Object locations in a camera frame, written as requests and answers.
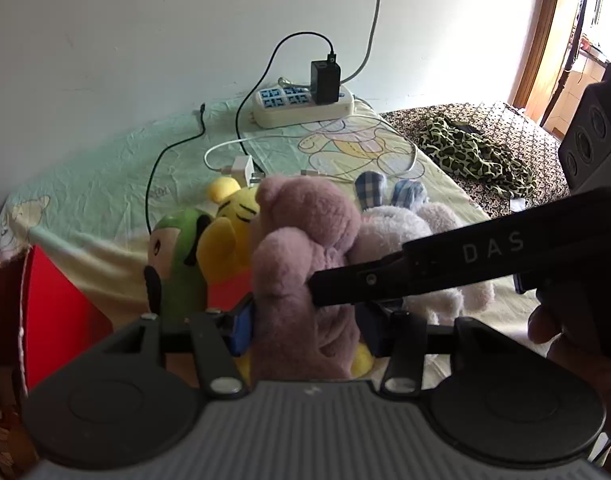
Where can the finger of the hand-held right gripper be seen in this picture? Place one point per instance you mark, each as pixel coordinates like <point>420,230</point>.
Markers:
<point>355,285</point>

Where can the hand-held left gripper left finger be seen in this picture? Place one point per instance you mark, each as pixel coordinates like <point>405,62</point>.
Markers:
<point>240,330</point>

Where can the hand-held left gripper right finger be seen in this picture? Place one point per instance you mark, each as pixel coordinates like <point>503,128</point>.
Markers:
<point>370,330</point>

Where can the large white rabbit plush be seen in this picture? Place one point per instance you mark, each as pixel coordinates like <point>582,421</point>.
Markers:
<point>385,230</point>

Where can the pink plush bear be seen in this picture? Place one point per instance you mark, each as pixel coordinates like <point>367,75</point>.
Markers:
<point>295,240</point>

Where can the yellow tiger plush toy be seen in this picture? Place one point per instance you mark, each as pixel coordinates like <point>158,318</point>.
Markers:
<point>225,245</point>

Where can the green plush toy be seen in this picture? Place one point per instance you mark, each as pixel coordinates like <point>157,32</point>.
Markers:
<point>178,270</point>

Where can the red cardboard box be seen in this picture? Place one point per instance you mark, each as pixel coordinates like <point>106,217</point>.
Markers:
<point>55,310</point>

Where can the person's right hand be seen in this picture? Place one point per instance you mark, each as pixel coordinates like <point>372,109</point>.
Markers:
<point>543,327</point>

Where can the camouflage cloth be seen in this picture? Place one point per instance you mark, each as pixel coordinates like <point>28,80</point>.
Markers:
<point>465,157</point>

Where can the leopard print blanket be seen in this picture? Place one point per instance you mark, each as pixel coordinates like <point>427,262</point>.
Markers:
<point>525,130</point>

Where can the white charger adapter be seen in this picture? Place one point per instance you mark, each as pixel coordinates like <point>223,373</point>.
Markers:
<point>241,167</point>

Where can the white power strip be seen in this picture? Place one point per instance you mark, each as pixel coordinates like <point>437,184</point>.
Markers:
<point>290,110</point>

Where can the black charger adapter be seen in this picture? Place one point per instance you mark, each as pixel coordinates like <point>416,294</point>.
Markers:
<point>325,82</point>

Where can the wooden door frame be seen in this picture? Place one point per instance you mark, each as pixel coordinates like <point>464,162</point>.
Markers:
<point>535,35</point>

